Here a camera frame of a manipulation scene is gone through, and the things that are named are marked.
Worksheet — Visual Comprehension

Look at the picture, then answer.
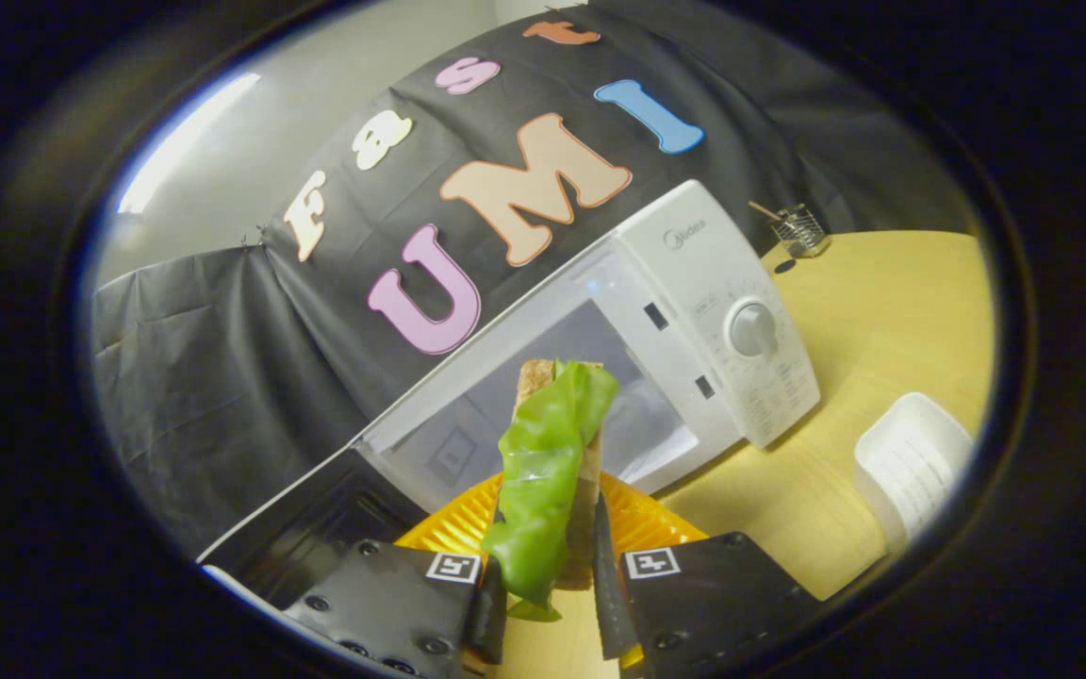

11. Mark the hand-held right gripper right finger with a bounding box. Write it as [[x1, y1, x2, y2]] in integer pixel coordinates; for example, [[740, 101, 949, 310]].
[[592, 472, 822, 679]]

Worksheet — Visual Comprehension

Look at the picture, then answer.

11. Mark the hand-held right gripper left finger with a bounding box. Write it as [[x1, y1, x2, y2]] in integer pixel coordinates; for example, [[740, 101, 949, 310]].
[[281, 472, 508, 678]]

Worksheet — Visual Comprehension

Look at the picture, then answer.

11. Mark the lettuce sandwich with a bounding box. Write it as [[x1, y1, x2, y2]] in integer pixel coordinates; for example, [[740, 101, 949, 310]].
[[482, 358, 621, 621]]

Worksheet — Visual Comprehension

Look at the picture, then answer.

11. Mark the white microwave oven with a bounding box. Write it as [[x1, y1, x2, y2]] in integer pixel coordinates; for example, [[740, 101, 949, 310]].
[[196, 179, 822, 614]]

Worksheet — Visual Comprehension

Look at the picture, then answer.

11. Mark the white plastic tray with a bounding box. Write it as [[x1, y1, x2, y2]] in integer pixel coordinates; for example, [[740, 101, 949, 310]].
[[852, 392, 976, 555]]

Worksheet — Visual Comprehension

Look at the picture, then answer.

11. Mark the clear glass wire holder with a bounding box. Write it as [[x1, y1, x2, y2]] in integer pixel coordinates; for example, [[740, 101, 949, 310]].
[[774, 204, 831, 259]]

